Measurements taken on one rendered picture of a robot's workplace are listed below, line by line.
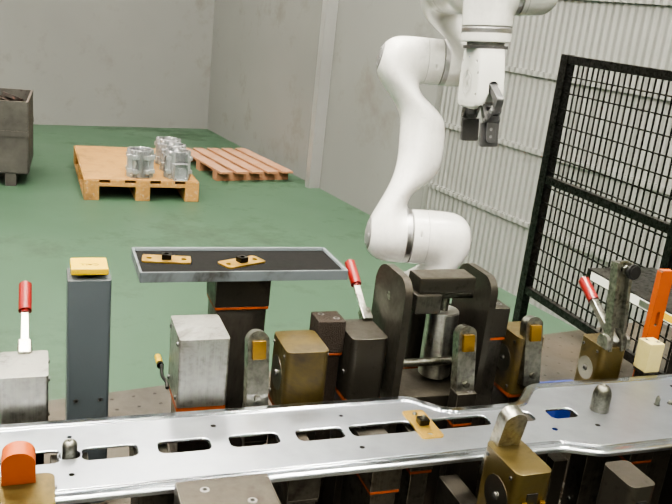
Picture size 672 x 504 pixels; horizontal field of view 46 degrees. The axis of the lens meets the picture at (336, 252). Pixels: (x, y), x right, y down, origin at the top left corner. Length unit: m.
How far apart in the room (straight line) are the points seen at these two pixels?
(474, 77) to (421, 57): 0.42
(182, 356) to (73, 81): 8.54
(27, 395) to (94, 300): 0.22
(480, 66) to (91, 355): 0.81
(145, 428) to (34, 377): 0.18
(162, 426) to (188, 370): 0.09
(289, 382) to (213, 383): 0.12
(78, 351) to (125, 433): 0.26
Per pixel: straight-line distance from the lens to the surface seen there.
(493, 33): 1.36
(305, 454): 1.18
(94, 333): 1.41
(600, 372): 1.63
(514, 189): 5.13
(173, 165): 6.49
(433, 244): 1.72
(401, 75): 1.75
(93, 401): 1.47
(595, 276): 2.18
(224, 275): 1.37
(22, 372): 1.26
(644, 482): 1.32
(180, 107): 10.04
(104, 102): 9.79
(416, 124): 1.75
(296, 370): 1.30
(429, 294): 1.39
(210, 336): 1.25
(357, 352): 1.37
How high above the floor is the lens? 1.61
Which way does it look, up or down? 17 degrees down
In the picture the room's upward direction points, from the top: 6 degrees clockwise
